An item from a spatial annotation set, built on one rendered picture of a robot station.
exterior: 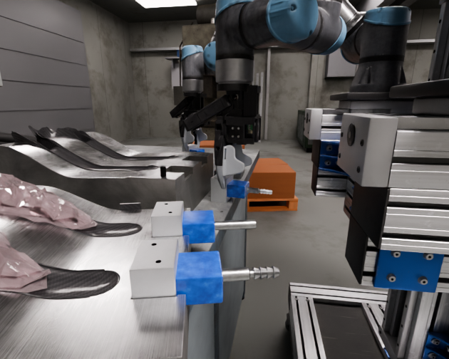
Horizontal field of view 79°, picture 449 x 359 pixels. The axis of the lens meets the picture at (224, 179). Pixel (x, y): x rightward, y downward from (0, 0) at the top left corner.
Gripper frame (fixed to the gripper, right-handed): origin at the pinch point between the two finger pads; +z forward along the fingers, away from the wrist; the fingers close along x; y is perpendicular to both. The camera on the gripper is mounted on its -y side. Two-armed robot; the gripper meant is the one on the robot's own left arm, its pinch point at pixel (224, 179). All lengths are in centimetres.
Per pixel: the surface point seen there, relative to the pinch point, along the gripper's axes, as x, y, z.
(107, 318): -42.7, 4.6, -0.9
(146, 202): -18.0, -8.3, 0.1
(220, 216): -9.6, 2.3, 4.6
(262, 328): 49, 3, 85
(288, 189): 201, -1, 63
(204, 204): -4.4, -3.2, 4.6
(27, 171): -20.5, -31.5, -4.3
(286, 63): 753, -66, -120
